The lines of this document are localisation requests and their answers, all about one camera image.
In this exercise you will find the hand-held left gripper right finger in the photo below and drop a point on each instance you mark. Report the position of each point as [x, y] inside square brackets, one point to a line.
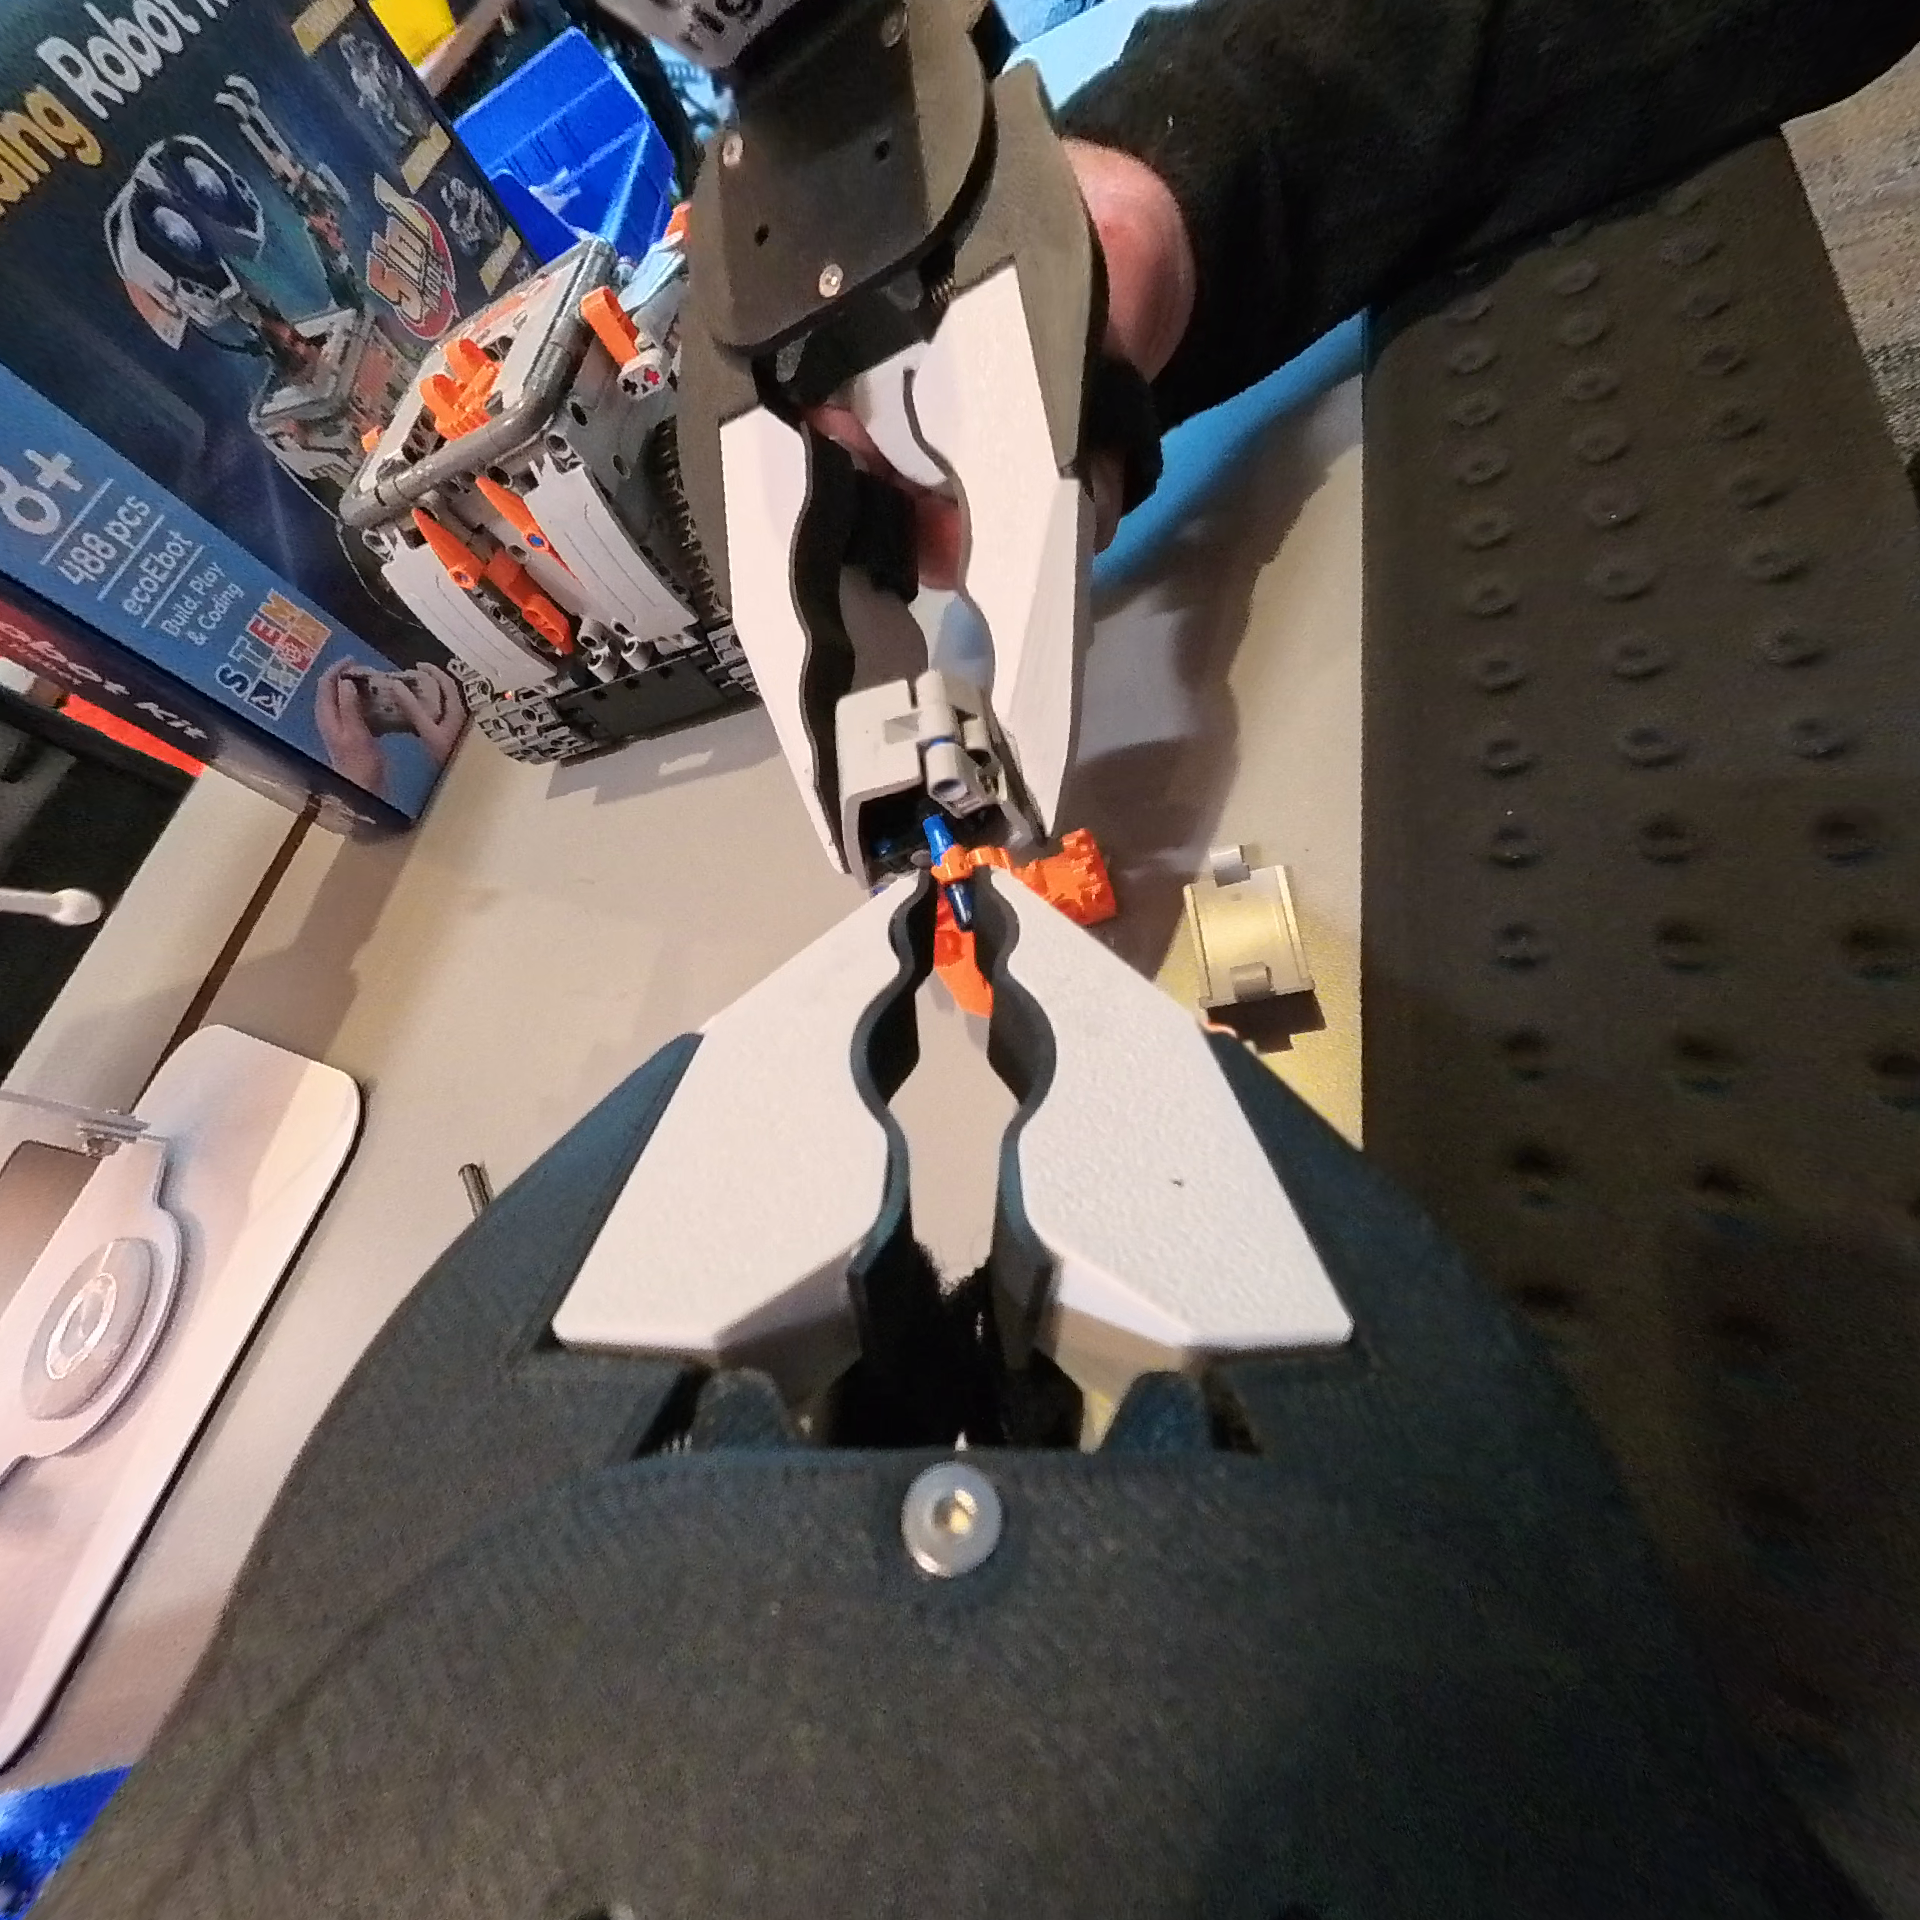
[1185, 1200]

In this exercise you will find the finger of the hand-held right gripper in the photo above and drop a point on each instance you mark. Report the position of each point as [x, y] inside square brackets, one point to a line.
[764, 569]
[1035, 524]

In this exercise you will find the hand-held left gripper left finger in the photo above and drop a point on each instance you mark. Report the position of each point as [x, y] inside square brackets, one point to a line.
[720, 1200]

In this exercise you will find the grey toy motor block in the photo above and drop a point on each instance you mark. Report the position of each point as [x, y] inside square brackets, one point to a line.
[902, 751]

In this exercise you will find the orange toy bracket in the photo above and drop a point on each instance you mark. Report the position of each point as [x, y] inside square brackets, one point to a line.
[961, 932]

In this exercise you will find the person's right hand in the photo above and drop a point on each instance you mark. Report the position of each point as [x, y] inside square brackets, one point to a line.
[1140, 254]

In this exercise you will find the grey orange toy tracked robot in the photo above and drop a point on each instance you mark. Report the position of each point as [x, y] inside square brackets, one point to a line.
[556, 524]

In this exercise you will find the grey curved toy panel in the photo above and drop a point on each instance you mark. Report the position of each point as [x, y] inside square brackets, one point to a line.
[1254, 937]

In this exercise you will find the plain blue storage bin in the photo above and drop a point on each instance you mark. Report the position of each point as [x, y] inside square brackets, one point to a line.
[570, 135]

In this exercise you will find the black dimpled pad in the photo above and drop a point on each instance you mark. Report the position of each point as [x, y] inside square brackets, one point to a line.
[1651, 902]

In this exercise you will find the blue robot kit box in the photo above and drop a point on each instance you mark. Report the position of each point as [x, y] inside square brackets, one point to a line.
[194, 375]

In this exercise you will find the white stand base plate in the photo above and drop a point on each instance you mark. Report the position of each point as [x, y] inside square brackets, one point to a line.
[150, 1244]

